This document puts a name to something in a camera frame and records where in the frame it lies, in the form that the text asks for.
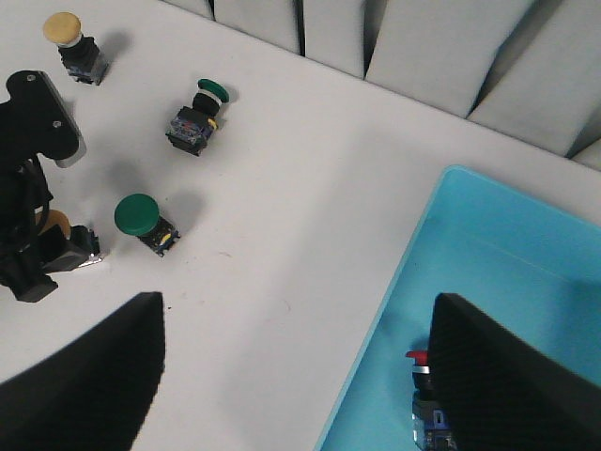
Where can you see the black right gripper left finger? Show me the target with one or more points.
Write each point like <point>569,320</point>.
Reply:
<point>95,393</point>

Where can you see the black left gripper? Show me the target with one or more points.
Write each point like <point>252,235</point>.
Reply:
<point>25,210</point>

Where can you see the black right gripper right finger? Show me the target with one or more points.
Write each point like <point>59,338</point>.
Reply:
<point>500,393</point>

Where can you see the yellow mushroom push button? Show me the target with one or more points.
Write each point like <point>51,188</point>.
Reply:
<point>65,247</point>

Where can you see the red mushroom push button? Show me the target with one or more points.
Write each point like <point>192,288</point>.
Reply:
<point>431,430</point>

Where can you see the light blue plastic box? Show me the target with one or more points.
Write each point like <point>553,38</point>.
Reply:
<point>531,267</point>

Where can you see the upright green push button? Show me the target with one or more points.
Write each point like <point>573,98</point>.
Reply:
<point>139,215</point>

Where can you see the green push button lying down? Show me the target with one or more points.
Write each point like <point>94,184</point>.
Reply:
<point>192,127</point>

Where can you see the upright yellow push button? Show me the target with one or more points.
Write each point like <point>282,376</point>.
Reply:
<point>80,54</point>

